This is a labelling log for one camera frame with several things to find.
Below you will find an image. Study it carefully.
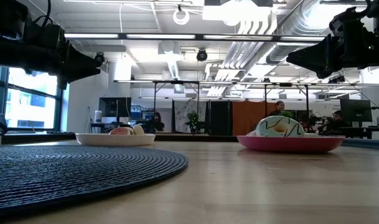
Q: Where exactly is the black round woven placemat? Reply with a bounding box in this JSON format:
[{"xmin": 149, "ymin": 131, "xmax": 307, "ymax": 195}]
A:
[{"xmin": 0, "ymin": 145, "xmax": 189, "ymax": 215}]

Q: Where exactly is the large green squiggle donut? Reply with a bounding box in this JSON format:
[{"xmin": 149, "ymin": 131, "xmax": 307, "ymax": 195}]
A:
[{"xmin": 255, "ymin": 115, "xmax": 306, "ymax": 138}]

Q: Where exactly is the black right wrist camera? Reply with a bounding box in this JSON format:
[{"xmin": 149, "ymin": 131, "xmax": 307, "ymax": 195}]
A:
[{"xmin": 329, "ymin": 6, "xmax": 369, "ymax": 34}]

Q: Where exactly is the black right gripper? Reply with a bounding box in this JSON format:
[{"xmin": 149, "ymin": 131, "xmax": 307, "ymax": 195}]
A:
[{"xmin": 286, "ymin": 29, "xmax": 379, "ymax": 79}]

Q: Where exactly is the person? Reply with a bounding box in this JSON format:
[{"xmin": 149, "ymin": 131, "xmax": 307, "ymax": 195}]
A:
[
  {"xmin": 269, "ymin": 100, "xmax": 287, "ymax": 118},
  {"xmin": 151, "ymin": 111, "xmax": 166, "ymax": 133},
  {"xmin": 320, "ymin": 110, "xmax": 349, "ymax": 132}
]

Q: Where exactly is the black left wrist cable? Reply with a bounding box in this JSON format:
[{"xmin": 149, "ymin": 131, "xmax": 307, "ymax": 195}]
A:
[{"xmin": 32, "ymin": 0, "xmax": 55, "ymax": 27}]

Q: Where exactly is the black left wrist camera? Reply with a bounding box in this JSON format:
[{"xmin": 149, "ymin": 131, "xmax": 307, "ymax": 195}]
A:
[{"xmin": 22, "ymin": 23, "xmax": 67, "ymax": 47}]

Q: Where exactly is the white ring lamp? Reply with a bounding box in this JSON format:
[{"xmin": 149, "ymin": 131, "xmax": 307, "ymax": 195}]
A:
[{"xmin": 172, "ymin": 8, "xmax": 190, "ymax": 26}]

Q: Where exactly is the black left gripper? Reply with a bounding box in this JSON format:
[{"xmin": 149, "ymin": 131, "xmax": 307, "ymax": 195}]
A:
[{"xmin": 22, "ymin": 40, "xmax": 103, "ymax": 91}]

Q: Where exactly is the black partition panel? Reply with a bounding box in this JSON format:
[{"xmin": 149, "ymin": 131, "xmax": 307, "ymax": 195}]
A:
[{"xmin": 209, "ymin": 100, "xmax": 233, "ymax": 136}]

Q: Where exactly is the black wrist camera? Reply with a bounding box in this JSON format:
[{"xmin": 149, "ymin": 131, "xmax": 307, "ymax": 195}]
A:
[
  {"xmin": 22, "ymin": 23, "xmax": 67, "ymax": 47},
  {"xmin": 329, "ymin": 6, "xmax": 369, "ymax": 34}
]

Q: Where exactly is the white round plate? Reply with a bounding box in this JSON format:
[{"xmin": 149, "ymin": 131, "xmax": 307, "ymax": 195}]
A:
[{"xmin": 75, "ymin": 133, "xmax": 156, "ymax": 147}]

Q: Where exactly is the black metal station frame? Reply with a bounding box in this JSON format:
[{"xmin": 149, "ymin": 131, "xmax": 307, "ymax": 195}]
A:
[
  {"xmin": 152, "ymin": 80, "xmax": 201, "ymax": 134},
  {"xmin": 263, "ymin": 82, "xmax": 311, "ymax": 125}
]

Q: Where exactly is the black computer monitor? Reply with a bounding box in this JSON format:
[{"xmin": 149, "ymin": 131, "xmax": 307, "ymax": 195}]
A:
[
  {"xmin": 98, "ymin": 97, "xmax": 133, "ymax": 124},
  {"xmin": 339, "ymin": 98, "xmax": 373, "ymax": 123}
]

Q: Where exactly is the orange curtain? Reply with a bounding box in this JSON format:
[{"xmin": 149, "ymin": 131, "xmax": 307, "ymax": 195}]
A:
[{"xmin": 232, "ymin": 100, "xmax": 282, "ymax": 136}]

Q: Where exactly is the large office window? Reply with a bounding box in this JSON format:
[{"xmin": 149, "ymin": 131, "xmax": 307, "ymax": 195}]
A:
[{"xmin": 0, "ymin": 63, "xmax": 64, "ymax": 131}]

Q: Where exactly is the long ceiling light bar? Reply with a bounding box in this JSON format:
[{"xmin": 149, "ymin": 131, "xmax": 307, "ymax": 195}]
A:
[{"xmin": 64, "ymin": 32, "xmax": 327, "ymax": 43}]

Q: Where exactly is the pink round plate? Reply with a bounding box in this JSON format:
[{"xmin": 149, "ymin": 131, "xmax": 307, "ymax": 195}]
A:
[{"xmin": 236, "ymin": 134, "xmax": 346, "ymax": 154}]

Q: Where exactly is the small pink donut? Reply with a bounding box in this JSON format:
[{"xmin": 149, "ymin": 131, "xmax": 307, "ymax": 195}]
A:
[{"xmin": 108, "ymin": 126, "xmax": 131, "ymax": 136}]

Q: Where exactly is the green office plant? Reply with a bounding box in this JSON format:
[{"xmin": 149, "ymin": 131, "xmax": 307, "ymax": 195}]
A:
[{"xmin": 186, "ymin": 111, "xmax": 200, "ymax": 134}]

